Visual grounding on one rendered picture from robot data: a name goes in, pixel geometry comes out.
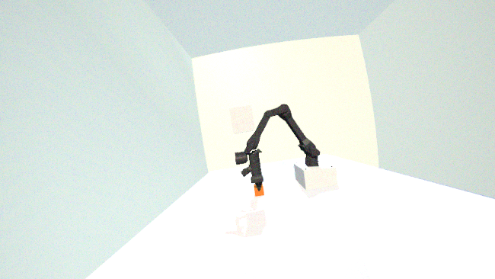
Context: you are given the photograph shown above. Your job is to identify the orange block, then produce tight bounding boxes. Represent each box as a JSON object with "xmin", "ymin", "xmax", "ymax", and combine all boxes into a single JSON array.
[{"xmin": 254, "ymin": 184, "xmax": 264, "ymax": 197}]

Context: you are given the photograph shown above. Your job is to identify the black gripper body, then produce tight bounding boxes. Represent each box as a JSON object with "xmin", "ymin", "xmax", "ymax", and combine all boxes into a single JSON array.
[{"xmin": 250, "ymin": 162, "xmax": 264, "ymax": 183}]

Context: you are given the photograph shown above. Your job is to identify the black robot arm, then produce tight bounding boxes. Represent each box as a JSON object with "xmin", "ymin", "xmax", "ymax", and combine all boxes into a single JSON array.
[{"xmin": 235, "ymin": 104, "xmax": 320, "ymax": 177}]

